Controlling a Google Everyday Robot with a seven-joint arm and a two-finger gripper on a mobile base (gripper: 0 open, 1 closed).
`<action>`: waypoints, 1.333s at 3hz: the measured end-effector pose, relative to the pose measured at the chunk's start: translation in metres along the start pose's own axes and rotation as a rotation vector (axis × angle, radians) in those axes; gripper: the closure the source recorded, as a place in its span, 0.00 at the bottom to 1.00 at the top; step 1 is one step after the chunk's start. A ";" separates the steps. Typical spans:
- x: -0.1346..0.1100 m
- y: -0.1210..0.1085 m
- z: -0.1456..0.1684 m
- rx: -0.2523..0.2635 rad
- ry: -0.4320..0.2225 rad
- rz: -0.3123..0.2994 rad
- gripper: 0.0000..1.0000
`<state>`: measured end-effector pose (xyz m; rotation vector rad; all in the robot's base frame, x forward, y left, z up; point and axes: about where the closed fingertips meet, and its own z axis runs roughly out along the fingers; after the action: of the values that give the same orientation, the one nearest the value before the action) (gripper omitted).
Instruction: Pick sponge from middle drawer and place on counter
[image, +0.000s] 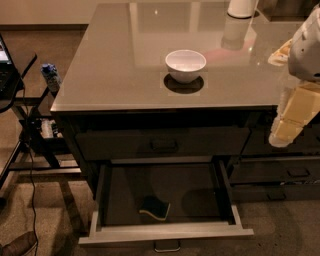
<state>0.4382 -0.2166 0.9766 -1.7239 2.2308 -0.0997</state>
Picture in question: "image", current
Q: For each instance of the white cylindrical container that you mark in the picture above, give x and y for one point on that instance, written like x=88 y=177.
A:
x=242 y=8

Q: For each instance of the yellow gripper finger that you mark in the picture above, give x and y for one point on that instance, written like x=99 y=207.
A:
x=280 y=56
x=297 y=107

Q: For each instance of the plastic water bottle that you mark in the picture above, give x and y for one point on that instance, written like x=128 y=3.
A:
x=51 y=76

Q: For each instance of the black laptop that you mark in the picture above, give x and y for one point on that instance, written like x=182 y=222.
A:
x=7 y=68

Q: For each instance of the open grey middle drawer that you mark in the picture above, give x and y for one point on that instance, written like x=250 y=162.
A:
x=200 y=200

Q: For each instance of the closed top drawer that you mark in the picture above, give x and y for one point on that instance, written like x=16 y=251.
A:
x=157 y=143

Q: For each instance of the brown shoe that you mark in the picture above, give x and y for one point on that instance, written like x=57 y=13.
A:
x=20 y=246

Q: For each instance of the right closed drawers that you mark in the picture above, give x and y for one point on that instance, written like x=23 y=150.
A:
x=266 y=173

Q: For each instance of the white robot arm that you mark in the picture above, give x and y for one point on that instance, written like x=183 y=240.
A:
x=304 y=56

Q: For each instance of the white ceramic bowl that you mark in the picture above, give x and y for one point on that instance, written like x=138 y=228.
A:
x=184 y=66

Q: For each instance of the dark cabinet counter unit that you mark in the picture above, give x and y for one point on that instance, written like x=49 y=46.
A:
x=118 y=79

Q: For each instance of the green yellow sponge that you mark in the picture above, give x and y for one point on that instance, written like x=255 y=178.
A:
x=155 y=208

